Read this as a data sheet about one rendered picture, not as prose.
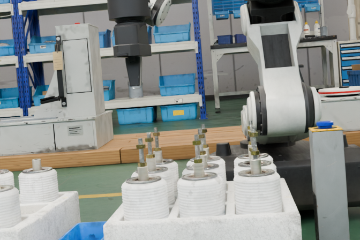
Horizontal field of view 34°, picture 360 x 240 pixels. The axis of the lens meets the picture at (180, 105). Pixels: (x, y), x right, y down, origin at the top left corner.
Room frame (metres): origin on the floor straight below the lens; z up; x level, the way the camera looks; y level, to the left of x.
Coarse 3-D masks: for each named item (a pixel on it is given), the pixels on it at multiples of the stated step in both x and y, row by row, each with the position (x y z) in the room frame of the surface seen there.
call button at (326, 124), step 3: (318, 123) 1.37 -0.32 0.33; (321, 123) 1.36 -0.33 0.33; (324, 123) 1.36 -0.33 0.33; (327, 123) 1.36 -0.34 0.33; (330, 123) 1.36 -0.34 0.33; (333, 123) 1.37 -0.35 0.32; (318, 126) 1.37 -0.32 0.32; (321, 126) 1.36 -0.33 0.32; (324, 126) 1.36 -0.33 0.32; (327, 126) 1.36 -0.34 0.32; (330, 126) 1.36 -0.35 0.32
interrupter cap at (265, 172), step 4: (240, 172) 1.21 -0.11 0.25; (244, 172) 1.21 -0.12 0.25; (248, 172) 1.21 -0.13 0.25; (264, 172) 1.20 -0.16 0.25; (268, 172) 1.18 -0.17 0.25; (272, 172) 1.18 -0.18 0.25; (244, 176) 1.18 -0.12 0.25; (248, 176) 1.17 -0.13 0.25; (252, 176) 1.17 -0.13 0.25; (256, 176) 1.16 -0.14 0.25; (260, 176) 1.16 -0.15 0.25
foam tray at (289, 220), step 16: (288, 192) 1.32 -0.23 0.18; (176, 208) 1.25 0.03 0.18; (224, 208) 1.26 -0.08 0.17; (288, 208) 1.17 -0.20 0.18; (112, 224) 1.16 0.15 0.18; (128, 224) 1.15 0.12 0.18; (144, 224) 1.15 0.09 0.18; (160, 224) 1.14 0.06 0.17; (176, 224) 1.14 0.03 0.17; (192, 224) 1.14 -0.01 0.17; (208, 224) 1.13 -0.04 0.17; (224, 224) 1.13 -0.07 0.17; (240, 224) 1.13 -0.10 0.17; (256, 224) 1.13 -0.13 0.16; (272, 224) 1.12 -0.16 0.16; (288, 224) 1.12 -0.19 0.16
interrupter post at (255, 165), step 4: (252, 160) 1.19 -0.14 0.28; (256, 160) 1.19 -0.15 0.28; (260, 160) 1.20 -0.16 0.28; (252, 164) 1.19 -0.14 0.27; (256, 164) 1.19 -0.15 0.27; (260, 164) 1.20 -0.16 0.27; (252, 168) 1.19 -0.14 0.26; (256, 168) 1.19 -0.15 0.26; (260, 168) 1.19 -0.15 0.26; (252, 172) 1.19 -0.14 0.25; (256, 172) 1.19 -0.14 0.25; (260, 172) 1.19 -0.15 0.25
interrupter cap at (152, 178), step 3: (132, 177) 1.25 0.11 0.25; (135, 177) 1.25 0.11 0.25; (150, 177) 1.24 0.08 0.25; (153, 177) 1.24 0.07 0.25; (156, 177) 1.23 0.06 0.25; (159, 177) 1.23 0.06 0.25; (126, 180) 1.22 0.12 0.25; (129, 180) 1.23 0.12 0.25; (132, 180) 1.23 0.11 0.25; (135, 180) 1.23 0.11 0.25; (150, 180) 1.20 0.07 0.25; (153, 180) 1.20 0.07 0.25; (156, 180) 1.20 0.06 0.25; (159, 180) 1.21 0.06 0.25; (129, 183) 1.20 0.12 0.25; (132, 183) 1.19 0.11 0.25; (135, 183) 1.19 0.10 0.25; (138, 183) 1.19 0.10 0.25; (141, 183) 1.19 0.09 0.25; (144, 183) 1.19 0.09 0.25
